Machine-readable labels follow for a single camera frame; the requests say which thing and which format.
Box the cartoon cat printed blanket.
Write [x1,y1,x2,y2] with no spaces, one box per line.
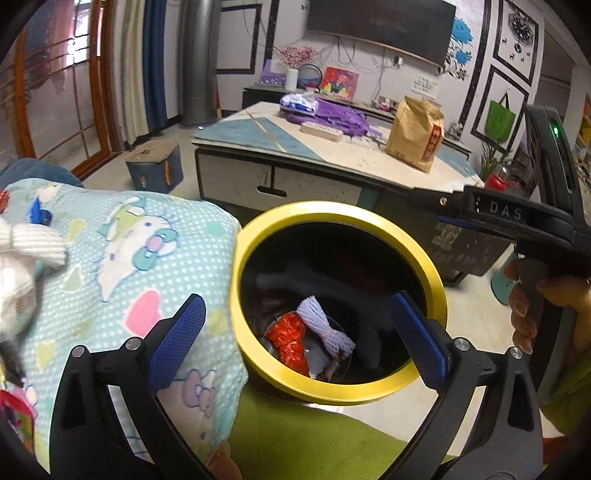
[0,178,250,472]

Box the round blue desk ornament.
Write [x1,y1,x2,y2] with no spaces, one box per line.
[298,65,324,93]

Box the white vase with pink flowers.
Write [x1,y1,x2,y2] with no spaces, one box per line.
[279,45,317,90]

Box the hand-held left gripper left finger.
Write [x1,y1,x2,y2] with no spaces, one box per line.
[50,294,218,480]

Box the white wall calendar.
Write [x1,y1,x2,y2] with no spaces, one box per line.
[412,74,438,96]

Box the blue cardboard box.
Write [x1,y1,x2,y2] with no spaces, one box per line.
[124,140,184,195]

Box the purple gift box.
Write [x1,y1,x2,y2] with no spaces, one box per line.
[261,60,287,86]

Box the black wall clock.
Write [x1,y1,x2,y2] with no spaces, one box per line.
[508,11,536,44]

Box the white curtain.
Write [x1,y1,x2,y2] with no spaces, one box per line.
[119,0,148,139]

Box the person's right hand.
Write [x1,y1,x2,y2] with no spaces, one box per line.
[504,260,591,365]

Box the white plush cloth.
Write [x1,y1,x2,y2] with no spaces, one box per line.
[0,217,65,342]

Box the blue curtain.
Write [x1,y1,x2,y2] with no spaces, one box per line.
[141,0,168,134]

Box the green tote bag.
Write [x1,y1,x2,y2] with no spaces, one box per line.
[485,92,517,139]

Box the potted green plant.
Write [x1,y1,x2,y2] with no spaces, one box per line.
[480,138,522,190]

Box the yellow-rimmed black trash can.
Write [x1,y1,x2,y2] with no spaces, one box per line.
[229,202,448,406]

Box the silver round column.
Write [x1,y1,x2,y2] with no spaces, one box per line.
[178,0,222,129]

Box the colourful picture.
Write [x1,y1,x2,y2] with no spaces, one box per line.
[322,66,360,99]

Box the grey coffee table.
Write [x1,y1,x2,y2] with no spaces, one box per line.
[191,100,509,289]

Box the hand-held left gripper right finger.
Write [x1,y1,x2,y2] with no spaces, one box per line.
[392,291,543,480]

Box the green cloth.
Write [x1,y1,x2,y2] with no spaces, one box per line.
[226,383,467,480]

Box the navy blue cloth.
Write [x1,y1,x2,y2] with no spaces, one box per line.
[0,158,85,190]

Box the red wrapper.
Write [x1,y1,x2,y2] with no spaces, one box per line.
[265,313,311,377]

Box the purple mesh bag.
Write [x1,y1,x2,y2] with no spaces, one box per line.
[288,99,370,136]

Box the dark television cabinet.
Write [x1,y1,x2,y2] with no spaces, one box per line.
[242,83,472,155]

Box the wooden door frame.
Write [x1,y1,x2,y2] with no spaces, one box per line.
[14,0,121,181]

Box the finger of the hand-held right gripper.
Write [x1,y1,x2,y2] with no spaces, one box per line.
[406,186,468,227]

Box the white foam fruit net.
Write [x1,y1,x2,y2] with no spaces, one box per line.
[297,298,356,358]

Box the wall-mounted black television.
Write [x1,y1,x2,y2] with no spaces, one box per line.
[307,0,457,68]

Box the brown paper bag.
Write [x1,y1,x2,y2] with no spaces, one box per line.
[385,95,445,174]

